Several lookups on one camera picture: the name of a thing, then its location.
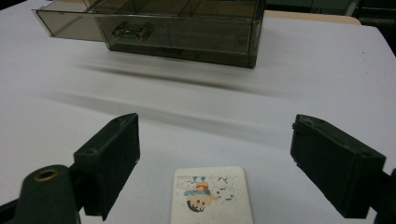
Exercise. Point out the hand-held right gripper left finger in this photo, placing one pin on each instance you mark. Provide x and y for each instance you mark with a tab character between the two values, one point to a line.
107	161

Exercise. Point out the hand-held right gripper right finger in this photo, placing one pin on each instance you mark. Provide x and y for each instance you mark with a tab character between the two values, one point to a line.
336	169

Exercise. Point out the white cartoon print card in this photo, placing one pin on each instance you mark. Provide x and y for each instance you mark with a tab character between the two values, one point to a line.
211	199

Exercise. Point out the smoky transparent drawer organizer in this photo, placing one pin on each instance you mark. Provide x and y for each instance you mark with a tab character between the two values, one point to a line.
199	34

